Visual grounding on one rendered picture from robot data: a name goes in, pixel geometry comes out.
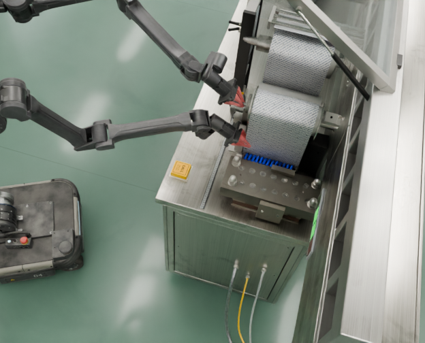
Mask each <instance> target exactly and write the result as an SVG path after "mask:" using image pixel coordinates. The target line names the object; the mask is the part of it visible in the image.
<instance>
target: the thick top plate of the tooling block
mask: <svg viewBox="0 0 425 343"><path fill-rule="evenodd" d="M233 158H234V156H231V157H230V160H229V163H228V165H227V169H226V171H225V175H224V177H223V181H222V183H221V187H220V192H219V194H220V195H223V196H226V197H230V198H233V199H237V200H240V201H244V202H247V203H251V204H254V205H257V206H258V205H259V203H260V201H261V200H262V201H267V202H270V203H274V204H277V205H280V206H284V207H285V211H284V213H285V214H289V215H292V216H296V217H299V218H303V219H306V220H309V221H314V217H315V210H316V208H315V209H310V208H309V207H308V206H307V203H308V202H309V201H310V200H311V199H312V198H316V199H317V200H318V197H319V195H320V193H321V186H322V182H323V181H321V185H320V188H319V189H314V188H313V187H312V186H311V183H312V182H313V181H314V180H315V179H314V178H310V177H307V176H302V175H300V174H294V177H293V178H292V177H289V176H285V175H282V174H278V173H275V172H272V171H270V170H271V168H272V167H271V166H267V165H263V164H260V163H256V162H252V161H248V160H246V159H241V161H240V166H238V167H234V166H233V165H232V159H233ZM232 175H235V176H236V179H237V185H236V186H230V185H229V184H228V180H229V178H230V176H232Z"/></svg>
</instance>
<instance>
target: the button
mask: <svg viewBox="0 0 425 343"><path fill-rule="evenodd" d="M190 169H191V164H188V163H184V162H181V161H175V164H174V166H173V168H172V171H171V176H175V177H177V178H182V179H185V180H186V179H187V176H188V174H189V171H190Z"/></svg>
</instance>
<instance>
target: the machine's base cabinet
mask: <svg viewBox="0 0 425 343"><path fill-rule="evenodd" d="M162 206H163V230H164V243H165V256H166V271H168V272H172V273H175V274H178V275H181V276H185V277H188V278H192V279H194V280H198V281H200V282H205V283H207V284H211V285H214V286H216V287H220V288H223V289H227V290H228V289H229V286H230V281H231V278H232V273H233V270H234V269H233V265H238V266H239V268H238V270H237V271H236V276H235V279H234V284H233V287H232V291H233V292H236V293H240V294H242V293H243V290H244V287H245V282H246V278H245V277H246V275H248V276H250V279H249V280H248V281H247V286H246V289H245V295H246V296H249V297H253V298H255V296H256V293H257V289H258V286H259V282H260V278H261V275H262V268H265V269H266V273H264V277H263V280H262V285H261V287H260V290H259V295H258V297H257V299H259V300H262V301H266V302H268V303H272V304H276V302H277V300H278V298H279V296H280V295H281V293H282V291H283V289H284V288H285V286H286V284H287V283H288V281H289V279H290V278H291V276H292V274H293V273H294V271H295V269H296V268H297V266H298V264H299V262H300V261H301V259H302V257H303V256H304V254H305V252H306V250H307V249H308V247H306V246H301V245H299V244H295V243H291V242H288V241H285V240H280V239H278V238H274V237H271V236H268V235H264V234H261V233H257V232H254V231H250V230H248V229H243V228H241V227H237V226H234V225H230V224H227V223H223V222H220V221H217V220H213V219H211V218H206V217H203V216H200V215H197V214H192V213H190V212H186V211H183V210H179V209H176V208H172V207H169V206H165V205H162Z"/></svg>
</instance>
